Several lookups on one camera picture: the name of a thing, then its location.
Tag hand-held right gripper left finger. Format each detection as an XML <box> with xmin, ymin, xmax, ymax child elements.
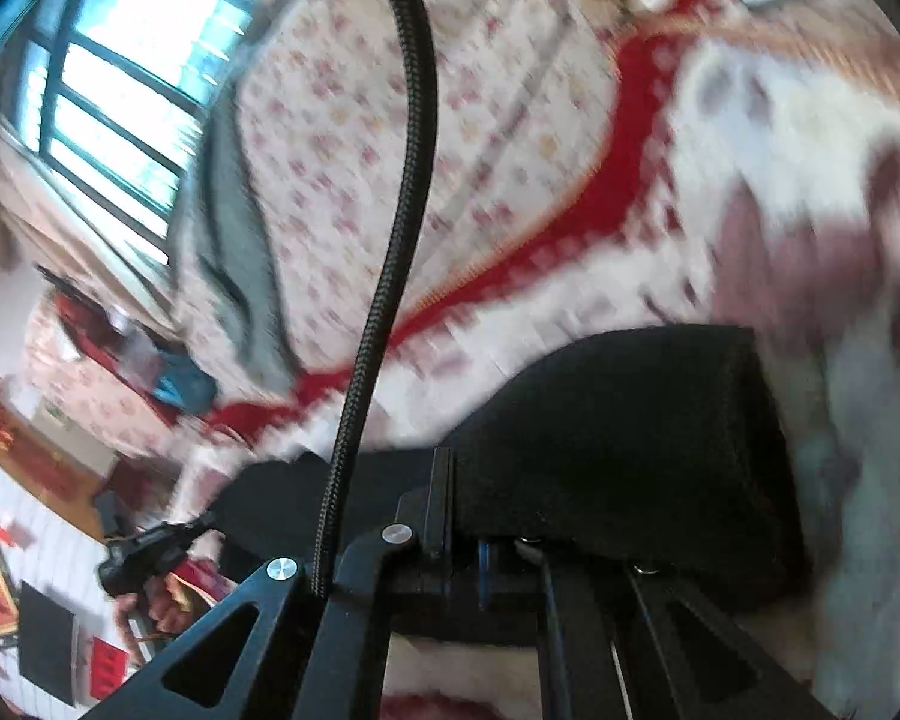
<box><xmin>75</xmin><ymin>448</ymin><xmax>496</xmax><ymax>720</ymax></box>

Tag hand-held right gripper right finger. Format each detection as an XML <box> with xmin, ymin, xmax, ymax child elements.
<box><xmin>517</xmin><ymin>536</ymin><xmax>833</xmax><ymax>720</ymax></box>

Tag black pants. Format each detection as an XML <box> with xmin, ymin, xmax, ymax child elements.
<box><xmin>217</xmin><ymin>324</ymin><xmax>811</xmax><ymax>646</ymax></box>

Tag black monitor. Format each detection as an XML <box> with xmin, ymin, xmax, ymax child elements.
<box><xmin>16</xmin><ymin>579</ymin><xmax>73</xmax><ymax>706</ymax></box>

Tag blue bag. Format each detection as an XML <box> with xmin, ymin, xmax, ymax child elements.
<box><xmin>154</xmin><ymin>360</ymin><xmax>218</xmax><ymax>415</ymax></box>

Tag folded floral bedding pile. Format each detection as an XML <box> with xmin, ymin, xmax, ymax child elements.
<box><xmin>30</xmin><ymin>298</ymin><xmax>188</xmax><ymax>425</ymax></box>

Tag teal fleece cardigan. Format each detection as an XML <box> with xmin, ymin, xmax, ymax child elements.
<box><xmin>169</xmin><ymin>82</ymin><xmax>293</xmax><ymax>398</ymax></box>

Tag floral quilt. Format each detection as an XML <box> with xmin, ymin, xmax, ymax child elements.
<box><xmin>172</xmin><ymin>0</ymin><xmax>721</xmax><ymax>391</ymax></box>

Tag window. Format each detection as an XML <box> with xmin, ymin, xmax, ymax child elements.
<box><xmin>0</xmin><ymin>0</ymin><xmax>271</xmax><ymax>263</ymax></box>

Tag red and white floral blanket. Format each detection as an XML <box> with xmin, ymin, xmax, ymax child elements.
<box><xmin>172</xmin><ymin>0</ymin><xmax>900</xmax><ymax>720</ymax></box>

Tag black braided cable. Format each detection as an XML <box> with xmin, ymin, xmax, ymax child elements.
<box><xmin>307</xmin><ymin>0</ymin><xmax>440</xmax><ymax>601</ymax></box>

